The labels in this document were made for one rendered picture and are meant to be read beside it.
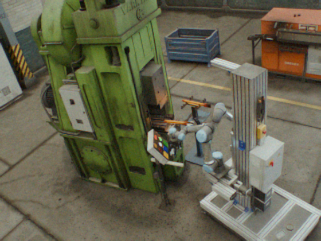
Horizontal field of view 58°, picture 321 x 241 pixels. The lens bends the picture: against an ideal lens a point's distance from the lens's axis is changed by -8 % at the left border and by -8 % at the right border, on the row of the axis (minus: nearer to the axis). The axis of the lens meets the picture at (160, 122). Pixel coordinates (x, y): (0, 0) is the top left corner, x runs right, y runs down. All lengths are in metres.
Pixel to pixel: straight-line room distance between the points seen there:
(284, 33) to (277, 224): 3.91
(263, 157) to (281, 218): 1.04
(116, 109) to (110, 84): 0.36
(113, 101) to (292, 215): 2.56
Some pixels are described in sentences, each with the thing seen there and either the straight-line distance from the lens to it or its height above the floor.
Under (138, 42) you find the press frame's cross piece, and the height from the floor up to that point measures 2.14.
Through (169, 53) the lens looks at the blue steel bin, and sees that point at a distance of 8.00.
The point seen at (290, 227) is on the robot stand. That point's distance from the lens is 3.87.
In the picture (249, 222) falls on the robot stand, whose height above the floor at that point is 0.21.
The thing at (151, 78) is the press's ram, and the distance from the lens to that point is 3.62.
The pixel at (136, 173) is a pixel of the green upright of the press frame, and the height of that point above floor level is 0.35.
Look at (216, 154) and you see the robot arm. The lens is 3.44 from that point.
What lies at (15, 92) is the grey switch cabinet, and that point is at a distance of 8.66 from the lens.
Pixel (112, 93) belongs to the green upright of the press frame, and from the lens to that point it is 3.76.
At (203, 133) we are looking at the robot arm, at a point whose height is 1.45.
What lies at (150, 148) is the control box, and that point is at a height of 1.18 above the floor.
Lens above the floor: 3.35
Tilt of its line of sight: 35 degrees down
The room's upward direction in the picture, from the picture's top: 12 degrees counter-clockwise
